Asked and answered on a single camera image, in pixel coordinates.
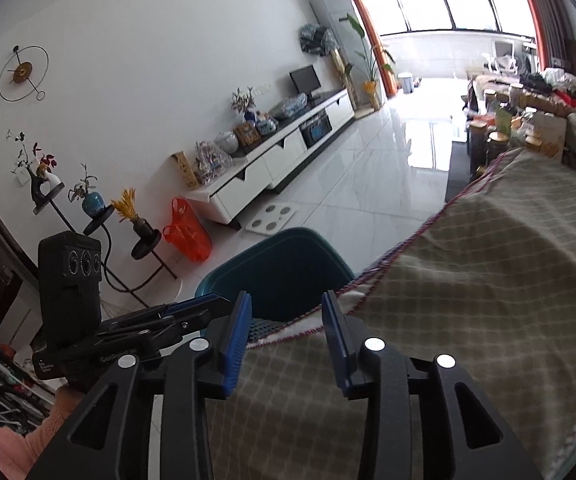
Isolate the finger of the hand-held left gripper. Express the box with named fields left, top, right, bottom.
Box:
left=98, top=294, right=233, bottom=358

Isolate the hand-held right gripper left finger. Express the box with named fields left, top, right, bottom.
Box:
left=25, top=290, right=253, bottom=480

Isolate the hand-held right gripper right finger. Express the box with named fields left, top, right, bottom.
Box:
left=320, top=290, right=544, bottom=480

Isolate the teal trash bin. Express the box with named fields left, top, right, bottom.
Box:
left=195, top=227, right=356, bottom=323

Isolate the person's left forearm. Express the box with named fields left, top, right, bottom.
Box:
left=0, top=412, right=61, bottom=480

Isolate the person's left hand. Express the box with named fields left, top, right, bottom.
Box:
left=42, top=386, right=87, bottom=428

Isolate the black tiered plant stand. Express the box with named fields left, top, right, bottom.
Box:
left=32, top=180, right=179, bottom=308

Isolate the orange plastic bag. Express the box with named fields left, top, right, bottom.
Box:
left=163, top=197, right=213, bottom=263

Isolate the teal vase with plant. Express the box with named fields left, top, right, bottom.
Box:
left=69, top=164, right=106, bottom=218

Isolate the black vase with yellow wheat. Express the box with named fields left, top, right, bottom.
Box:
left=112, top=187, right=156, bottom=236

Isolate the white bathroom scale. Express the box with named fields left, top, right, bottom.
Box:
left=245, top=204, right=296, bottom=235

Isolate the vase with red flowers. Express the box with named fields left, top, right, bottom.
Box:
left=8, top=130, right=63, bottom=196

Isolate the patterned blanket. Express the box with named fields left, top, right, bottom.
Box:
left=205, top=147, right=576, bottom=480

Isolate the tan patterned box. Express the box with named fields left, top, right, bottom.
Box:
left=170, top=151, right=199, bottom=188

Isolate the clear wrapped glass ornament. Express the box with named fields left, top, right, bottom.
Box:
left=195, top=140, right=233, bottom=183

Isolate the white ceramic jar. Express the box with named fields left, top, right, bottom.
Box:
left=215, top=131, right=239, bottom=155

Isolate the white TV cabinet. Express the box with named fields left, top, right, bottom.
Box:
left=188, top=89, right=356, bottom=226

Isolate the small plant in blue vase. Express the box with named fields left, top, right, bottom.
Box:
left=231, top=87, right=259, bottom=123

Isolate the clear plastic bag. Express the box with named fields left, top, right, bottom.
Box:
left=274, top=95, right=309, bottom=120

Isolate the black monitor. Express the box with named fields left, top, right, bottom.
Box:
left=289, top=66, right=321, bottom=101

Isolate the tall leafy potted plant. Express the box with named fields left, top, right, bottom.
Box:
left=345, top=14, right=396, bottom=110

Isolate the cluttered coffee table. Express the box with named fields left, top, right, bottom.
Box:
left=448, top=75, right=569, bottom=181

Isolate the covered standing fan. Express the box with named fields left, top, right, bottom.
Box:
left=299, top=24, right=353, bottom=106

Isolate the orange and grey curtain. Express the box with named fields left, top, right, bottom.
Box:
left=330, top=0, right=399, bottom=96
left=510, top=0, right=576, bottom=68

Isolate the white standing air conditioner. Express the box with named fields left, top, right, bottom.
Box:
left=310, top=0, right=371, bottom=71

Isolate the white office chair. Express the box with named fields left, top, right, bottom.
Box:
left=483, top=40, right=519, bottom=73

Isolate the large window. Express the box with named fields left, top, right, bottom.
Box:
left=363, top=0, right=536, bottom=36

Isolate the wooden picture frame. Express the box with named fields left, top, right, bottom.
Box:
left=234, top=122, right=261, bottom=147

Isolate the round wire wall clock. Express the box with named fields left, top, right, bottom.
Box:
left=0, top=45, right=49, bottom=101

